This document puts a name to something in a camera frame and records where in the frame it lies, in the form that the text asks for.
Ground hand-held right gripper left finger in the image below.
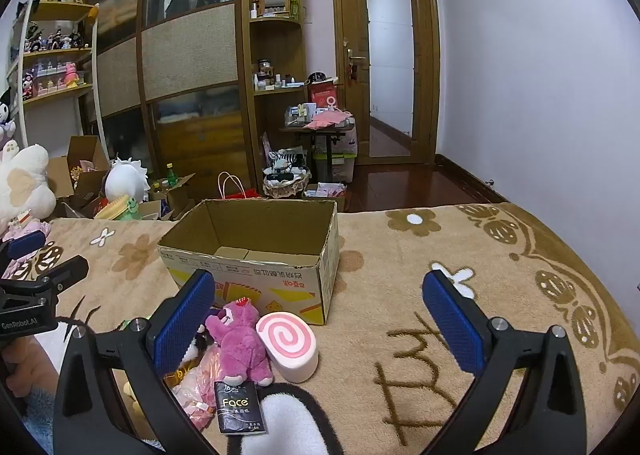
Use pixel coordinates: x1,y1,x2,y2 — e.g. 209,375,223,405
52,269,217,455

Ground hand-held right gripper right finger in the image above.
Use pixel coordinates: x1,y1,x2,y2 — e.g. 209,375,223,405
421,269,588,455

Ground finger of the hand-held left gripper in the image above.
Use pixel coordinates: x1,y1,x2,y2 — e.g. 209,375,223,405
20,255,90,294
0,230,47,276

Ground pink plush bear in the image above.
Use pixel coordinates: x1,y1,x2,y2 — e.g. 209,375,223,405
204,299,275,386

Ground person's left hand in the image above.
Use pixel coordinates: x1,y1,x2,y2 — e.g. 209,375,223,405
0,335,60,401

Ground cream fluffy plush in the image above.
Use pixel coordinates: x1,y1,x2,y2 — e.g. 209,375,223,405
0,141,57,231

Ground pink packaged doll clothes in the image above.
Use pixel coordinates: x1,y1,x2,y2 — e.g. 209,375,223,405
172,350,223,431

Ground black tissue packet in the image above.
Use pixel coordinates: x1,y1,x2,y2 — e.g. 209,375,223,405
214,380,267,434

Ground pink swirl roll plush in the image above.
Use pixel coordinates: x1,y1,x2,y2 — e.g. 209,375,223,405
256,311,320,384

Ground white haired plush head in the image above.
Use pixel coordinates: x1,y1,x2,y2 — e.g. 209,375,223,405
104,158,151,206

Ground cardboard box with trinkets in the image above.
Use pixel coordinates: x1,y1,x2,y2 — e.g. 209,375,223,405
47,135,111,201

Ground person's light blue clothing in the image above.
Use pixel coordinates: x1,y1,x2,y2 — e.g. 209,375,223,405
0,385,56,455

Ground cardboard box with bottles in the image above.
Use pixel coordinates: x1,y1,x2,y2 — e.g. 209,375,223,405
150,174,197,221

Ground black and white bunny plush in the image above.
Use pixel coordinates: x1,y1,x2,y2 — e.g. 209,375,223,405
0,88,18,141

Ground red paper bag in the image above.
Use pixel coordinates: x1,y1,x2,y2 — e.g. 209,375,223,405
217,172,263,200

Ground wicker basket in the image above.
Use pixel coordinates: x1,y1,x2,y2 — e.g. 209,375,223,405
262,170,311,199

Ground small cardboard box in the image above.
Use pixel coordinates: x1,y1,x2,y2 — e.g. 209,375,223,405
301,182,348,213

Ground striped plush toy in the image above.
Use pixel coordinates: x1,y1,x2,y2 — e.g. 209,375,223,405
267,148,306,176

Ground plastic storage bin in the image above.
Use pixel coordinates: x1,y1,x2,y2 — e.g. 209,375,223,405
312,122,358,183

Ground row of dark figurines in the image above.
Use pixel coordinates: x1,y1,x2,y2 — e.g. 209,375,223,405
22,22,86,53

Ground small wooden table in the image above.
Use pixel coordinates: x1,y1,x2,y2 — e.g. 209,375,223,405
279,122,357,181

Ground white shelf rack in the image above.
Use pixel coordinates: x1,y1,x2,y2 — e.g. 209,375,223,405
7,0,108,161

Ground clear desk organizer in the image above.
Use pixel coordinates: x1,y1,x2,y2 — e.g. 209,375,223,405
285,102,321,126

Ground pink cloth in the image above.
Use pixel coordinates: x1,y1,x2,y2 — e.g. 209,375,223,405
302,109,353,131

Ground wooden wardrobe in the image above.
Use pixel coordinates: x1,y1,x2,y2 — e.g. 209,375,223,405
80,0,256,201

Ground group of small bottles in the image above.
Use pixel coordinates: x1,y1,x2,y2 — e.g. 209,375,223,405
252,60,306,91

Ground red box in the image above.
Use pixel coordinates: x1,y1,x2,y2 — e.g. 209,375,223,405
307,80,340,111

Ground wooden corner shelf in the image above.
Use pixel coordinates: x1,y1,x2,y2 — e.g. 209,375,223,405
242,0,308,96

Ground wooden door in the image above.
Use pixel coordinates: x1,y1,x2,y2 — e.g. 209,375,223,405
330,0,441,166

